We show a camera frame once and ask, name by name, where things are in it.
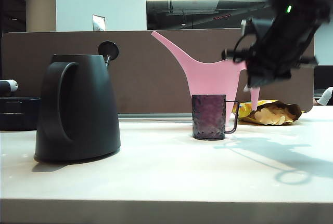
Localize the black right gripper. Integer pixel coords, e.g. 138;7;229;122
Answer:
243;13;319;93

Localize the yellow potato chips bag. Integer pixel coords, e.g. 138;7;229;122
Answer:
233;100;304;126

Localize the brown desk divider panel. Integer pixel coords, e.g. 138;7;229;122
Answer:
1;28;315;114

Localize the black and white cylinder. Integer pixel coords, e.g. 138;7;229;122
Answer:
0;79;18;96

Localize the black plastic watering can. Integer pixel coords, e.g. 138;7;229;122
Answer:
33;41;122;164

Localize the black camera cable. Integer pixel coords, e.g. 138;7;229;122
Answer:
221;34;257;65

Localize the black mesh desk holder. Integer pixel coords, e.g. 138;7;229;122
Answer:
0;96;41;131

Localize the pink plastic watering can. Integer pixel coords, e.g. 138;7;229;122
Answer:
151;31;261;128

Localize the silver wall switch plate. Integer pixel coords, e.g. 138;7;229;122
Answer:
92;15;106;31

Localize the person in white shirt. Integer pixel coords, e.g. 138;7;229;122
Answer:
313;86;333;106

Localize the textured clear glass mug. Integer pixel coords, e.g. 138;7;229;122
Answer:
191;94;240;141

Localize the beige round column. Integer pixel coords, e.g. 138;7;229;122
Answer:
25;0;56;32

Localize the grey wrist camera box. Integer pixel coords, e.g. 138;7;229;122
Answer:
240;17;273;37

